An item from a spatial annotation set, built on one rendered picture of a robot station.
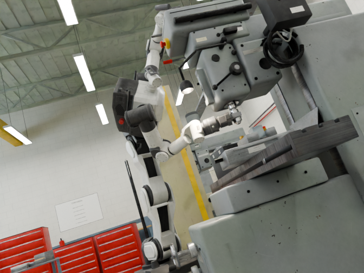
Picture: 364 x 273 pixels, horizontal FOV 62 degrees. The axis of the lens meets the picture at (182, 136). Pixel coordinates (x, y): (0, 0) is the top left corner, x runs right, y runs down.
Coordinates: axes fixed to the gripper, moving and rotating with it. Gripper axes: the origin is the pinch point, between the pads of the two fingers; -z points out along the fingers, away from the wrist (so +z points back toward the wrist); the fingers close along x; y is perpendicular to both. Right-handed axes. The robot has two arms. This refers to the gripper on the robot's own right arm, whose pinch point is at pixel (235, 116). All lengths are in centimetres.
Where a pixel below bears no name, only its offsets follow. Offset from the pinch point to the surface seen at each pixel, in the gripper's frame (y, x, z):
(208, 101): -11.7, -6.3, 10.8
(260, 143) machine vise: 21.6, -22.7, -5.1
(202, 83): -22.7, -6.2, 10.9
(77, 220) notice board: -44, 745, 569
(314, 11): -46, 14, -65
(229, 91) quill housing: -11.0, -10.2, -1.2
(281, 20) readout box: -29, -26, -34
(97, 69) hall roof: -487, 689, 347
